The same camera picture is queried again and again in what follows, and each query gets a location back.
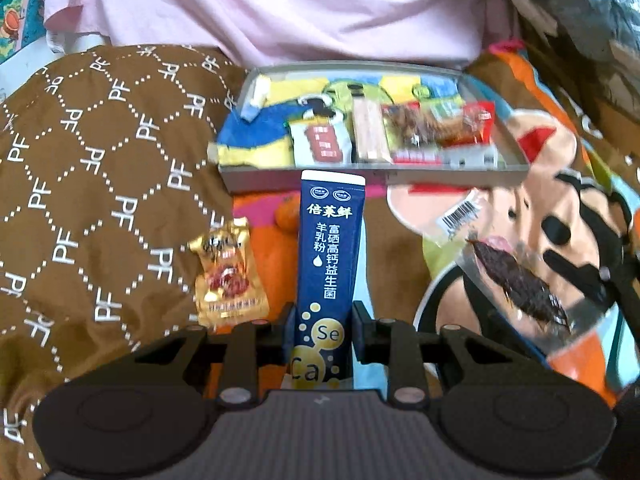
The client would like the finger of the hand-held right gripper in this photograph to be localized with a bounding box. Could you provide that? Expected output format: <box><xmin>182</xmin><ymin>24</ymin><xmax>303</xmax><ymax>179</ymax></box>
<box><xmin>542</xmin><ymin>170</ymin><xmax>640</xmax><ymax>316</ymax></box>

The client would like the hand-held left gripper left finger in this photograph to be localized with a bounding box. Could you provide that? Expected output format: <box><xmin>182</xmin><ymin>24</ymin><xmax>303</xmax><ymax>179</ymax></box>
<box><xmin>135</xmin><ymin>302</ymin><xmax>296</xmax><ymax>408</ymax></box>

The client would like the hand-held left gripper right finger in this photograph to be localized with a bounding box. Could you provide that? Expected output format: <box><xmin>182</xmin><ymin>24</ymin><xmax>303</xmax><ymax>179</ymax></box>
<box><xmin>352</xmin><ymin>300</ymin><xmax>516</xmax><ymax>408</ymax></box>

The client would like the clear dark meat packet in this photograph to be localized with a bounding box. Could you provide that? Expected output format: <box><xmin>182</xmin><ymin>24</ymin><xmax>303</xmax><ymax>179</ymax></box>
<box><xmin>421</xmin><ymin>192</ymin><xmax>606</xmax><ymax>356</ymax></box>

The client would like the dark blue powder sachet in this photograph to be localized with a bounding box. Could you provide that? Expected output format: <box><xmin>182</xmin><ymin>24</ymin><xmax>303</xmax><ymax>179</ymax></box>
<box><xmin>290</xmin><ymin>170</ymin><xmax>368</xmax><ymax>392</ymax></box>

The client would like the silver tray with painted lining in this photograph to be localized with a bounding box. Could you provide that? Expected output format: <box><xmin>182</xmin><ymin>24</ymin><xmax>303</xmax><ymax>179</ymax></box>
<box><xmin>207</xmin><ymin>62</ymin><xmax>531</xmax><ymax>196</ymax></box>

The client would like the red braised meat packet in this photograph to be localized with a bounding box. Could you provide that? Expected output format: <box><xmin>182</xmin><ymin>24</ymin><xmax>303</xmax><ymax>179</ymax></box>
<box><xmin>381</xmin><ymin>101</ymin><xmax>443</xmax><ymax>163</ymax></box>

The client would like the gold snack packet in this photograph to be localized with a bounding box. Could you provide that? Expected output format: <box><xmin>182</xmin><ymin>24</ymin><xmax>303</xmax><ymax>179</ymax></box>
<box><xmin>189</xmin><ymin>216</ymin><xmax>271</xmax><ymax>328</ymax></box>

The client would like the colourful cartoon blanket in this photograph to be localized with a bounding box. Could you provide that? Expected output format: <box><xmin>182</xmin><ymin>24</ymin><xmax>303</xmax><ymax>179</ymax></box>
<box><xmin>190</xmin><ymin>40</ymin><xmax>640</xmax><ymax>411</ymax></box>

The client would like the orange tangerine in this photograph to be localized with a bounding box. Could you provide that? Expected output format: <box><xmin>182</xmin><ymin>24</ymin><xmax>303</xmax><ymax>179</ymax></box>
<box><xmin>274</xmin><ymin>197</ymin><xmax>303</xmax><ymax>233</ymax></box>

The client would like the red spicy strip packet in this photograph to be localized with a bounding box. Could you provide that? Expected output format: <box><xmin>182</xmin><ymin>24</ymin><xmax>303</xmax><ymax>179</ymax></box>
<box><xmin>432</xmin><ymin>101</ymin><xmax>497</xmax><ymax>168</ymax></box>

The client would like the white red-label sachet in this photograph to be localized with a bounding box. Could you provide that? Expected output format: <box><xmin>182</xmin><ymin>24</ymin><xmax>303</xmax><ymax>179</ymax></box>
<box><xmin>289</xmin><ymin>119</ymin><xmax>353</xmax><ymax>167</ymax></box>

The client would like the beige wafer bar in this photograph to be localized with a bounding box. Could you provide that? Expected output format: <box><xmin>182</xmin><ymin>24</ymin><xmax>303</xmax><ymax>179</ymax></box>
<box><xmin>351</xmin><ymin>96</ymin><xmax>392</xmax><ymax>163</ymax></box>

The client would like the pink shirt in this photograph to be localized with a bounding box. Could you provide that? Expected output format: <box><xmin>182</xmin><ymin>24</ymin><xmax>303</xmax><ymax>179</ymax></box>
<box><xmin>25</xmin><ymin>0</ymin><xmax>526</xmax><ymax>68</ymax></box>

